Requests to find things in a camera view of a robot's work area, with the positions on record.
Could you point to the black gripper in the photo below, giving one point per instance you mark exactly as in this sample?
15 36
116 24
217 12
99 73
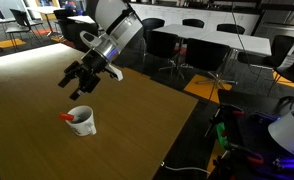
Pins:
95 62

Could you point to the red capped grey marker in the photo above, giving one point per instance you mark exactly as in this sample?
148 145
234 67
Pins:
66 116

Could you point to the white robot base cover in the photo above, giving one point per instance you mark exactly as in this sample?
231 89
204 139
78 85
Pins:
290 130

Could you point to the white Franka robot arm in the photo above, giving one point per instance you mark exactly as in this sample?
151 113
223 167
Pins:
117 20

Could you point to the white ceramic mug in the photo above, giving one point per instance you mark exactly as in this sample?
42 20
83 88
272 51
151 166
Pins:
83 128

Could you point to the small white square table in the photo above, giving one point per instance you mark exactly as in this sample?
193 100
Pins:
82 19

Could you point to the white table with yellow base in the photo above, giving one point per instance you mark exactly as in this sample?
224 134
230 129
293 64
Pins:
45 9

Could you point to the black chair with metal legs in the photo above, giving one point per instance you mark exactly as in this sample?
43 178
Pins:
20 23

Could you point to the large white dining table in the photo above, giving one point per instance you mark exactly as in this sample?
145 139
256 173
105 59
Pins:
220 38

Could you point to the green clamp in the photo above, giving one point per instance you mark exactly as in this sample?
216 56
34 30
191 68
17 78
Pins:
221 133

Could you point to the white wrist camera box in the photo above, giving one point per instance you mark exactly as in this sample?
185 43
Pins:
115 72

